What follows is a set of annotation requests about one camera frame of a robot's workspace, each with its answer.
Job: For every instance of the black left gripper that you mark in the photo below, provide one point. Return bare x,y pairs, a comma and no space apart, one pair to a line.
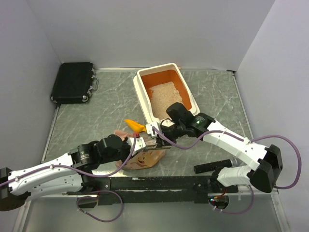
127,146

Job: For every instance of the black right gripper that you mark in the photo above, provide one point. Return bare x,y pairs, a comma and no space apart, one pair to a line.
161,142

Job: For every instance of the pink cat litter bag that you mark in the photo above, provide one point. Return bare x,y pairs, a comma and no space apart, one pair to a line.
142,160

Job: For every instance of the yellow plastic litter scoop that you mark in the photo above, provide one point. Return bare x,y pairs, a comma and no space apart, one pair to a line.
136,127

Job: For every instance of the white orange litter box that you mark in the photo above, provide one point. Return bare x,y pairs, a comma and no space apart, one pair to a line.
153,76

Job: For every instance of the metal bag clip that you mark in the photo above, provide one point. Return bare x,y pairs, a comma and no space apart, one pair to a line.
150,147

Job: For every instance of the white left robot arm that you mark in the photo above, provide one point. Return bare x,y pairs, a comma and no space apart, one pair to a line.
64,173

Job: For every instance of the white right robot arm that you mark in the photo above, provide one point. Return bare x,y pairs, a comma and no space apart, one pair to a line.
262,164

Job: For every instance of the clean litter granules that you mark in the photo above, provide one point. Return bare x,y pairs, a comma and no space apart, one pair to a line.
162,97

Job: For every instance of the black hard case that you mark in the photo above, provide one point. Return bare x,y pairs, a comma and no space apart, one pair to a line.
74,84

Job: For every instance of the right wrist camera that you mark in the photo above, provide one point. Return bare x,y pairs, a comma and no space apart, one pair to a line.
151,129

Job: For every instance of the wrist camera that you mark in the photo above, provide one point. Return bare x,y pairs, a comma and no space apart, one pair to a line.
151,129
137,143

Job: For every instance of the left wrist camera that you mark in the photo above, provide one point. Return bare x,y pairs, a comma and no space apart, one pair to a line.
137,143

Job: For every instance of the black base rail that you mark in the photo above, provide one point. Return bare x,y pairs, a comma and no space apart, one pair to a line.
157,189

